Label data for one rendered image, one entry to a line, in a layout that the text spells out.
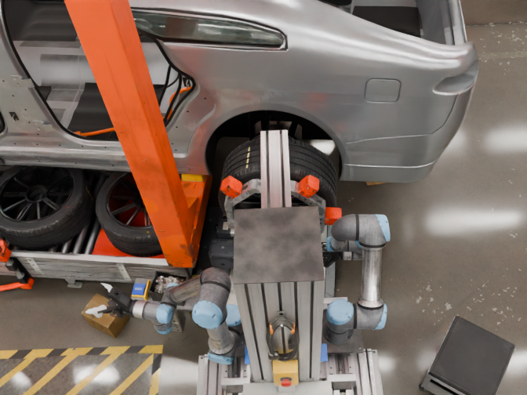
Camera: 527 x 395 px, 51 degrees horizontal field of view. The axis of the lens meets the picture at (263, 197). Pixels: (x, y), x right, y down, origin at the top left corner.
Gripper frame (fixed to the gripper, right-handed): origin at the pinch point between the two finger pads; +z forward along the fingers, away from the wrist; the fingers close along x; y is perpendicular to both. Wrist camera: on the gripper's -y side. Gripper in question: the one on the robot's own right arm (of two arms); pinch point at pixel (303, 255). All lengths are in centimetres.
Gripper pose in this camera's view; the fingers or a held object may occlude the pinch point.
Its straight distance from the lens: 294.5
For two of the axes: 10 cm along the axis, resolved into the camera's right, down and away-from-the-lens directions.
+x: -0.4, 8.0, -6.0
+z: -10.0, 0.0, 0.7
